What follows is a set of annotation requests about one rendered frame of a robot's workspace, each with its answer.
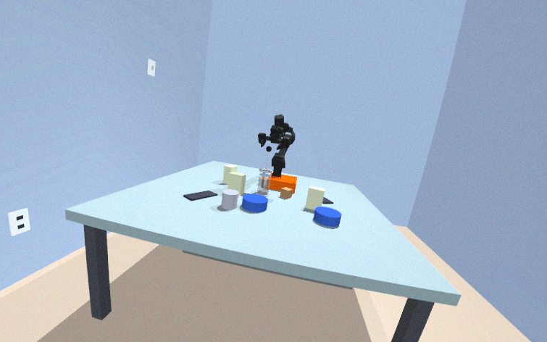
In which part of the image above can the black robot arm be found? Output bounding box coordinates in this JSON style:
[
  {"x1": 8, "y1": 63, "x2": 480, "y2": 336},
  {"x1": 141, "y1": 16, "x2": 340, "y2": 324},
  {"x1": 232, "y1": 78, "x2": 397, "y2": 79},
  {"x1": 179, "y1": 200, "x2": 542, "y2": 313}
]
[{"x1": 270, "y1": 114, "x2": 295, "y2": 177}]

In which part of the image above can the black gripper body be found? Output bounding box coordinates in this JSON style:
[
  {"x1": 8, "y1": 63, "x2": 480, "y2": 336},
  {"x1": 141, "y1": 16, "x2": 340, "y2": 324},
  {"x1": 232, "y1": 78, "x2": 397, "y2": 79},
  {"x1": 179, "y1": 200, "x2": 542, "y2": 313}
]
[{"x1": 258, "y1": 133, "x2": 290, "y2": 148}]

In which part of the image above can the white cylinder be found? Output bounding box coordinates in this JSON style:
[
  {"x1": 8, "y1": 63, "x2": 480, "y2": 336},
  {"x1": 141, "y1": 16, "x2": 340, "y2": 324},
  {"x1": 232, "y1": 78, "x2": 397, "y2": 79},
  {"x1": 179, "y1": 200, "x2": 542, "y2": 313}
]
[{"x1": 221, "y1": 190, "x2": 238, "y2": 210}]

